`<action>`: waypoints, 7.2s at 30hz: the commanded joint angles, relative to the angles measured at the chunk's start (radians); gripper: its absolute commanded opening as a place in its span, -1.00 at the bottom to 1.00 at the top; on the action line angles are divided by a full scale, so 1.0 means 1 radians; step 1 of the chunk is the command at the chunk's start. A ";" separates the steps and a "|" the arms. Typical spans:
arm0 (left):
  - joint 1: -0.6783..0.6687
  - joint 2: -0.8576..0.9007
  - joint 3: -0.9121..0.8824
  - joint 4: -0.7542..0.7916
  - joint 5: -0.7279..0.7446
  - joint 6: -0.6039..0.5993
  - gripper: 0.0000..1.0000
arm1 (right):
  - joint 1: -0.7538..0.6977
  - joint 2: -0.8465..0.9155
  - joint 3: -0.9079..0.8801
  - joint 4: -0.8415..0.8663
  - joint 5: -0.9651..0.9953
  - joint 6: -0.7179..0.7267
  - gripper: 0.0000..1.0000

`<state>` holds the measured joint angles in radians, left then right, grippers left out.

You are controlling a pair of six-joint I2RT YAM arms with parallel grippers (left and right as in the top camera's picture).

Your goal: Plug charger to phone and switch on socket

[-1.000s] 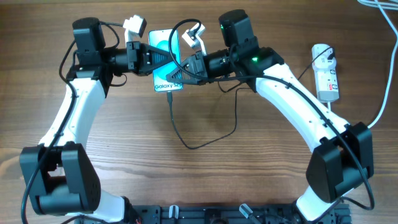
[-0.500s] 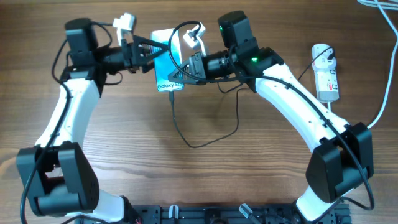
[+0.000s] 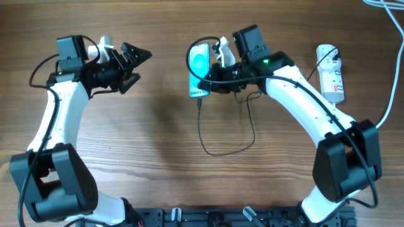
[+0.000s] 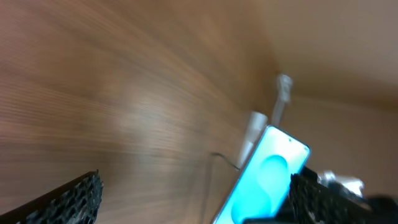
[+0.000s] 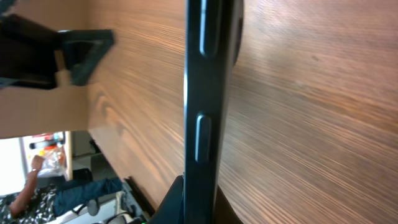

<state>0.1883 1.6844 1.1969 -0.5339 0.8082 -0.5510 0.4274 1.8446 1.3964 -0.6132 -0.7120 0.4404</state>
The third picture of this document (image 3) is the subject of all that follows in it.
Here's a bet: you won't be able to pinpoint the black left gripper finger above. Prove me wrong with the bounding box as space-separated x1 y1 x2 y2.
121 42 152 68
119 73 141 94

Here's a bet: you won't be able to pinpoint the light blue Galaxy smartphone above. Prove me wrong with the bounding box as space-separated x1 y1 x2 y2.
189 43 210 98

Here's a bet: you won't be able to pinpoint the black charger cable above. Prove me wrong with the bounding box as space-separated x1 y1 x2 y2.
197 46 341 158

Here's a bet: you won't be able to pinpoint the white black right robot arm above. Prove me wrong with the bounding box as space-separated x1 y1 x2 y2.
186 25 382 226

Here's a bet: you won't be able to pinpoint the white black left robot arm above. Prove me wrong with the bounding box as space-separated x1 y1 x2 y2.
9 35 152 226

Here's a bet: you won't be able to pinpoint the white power strip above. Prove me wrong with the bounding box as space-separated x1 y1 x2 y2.
316 44 345 105

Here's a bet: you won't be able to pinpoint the black mounting rail base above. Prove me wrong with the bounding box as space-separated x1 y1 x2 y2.
75 206 357 227

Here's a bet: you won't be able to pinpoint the white power strip cord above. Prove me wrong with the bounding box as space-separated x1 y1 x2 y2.
374 0 404 130

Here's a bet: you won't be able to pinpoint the white cables at corner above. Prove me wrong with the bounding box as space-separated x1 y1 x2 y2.
362 0 404 11

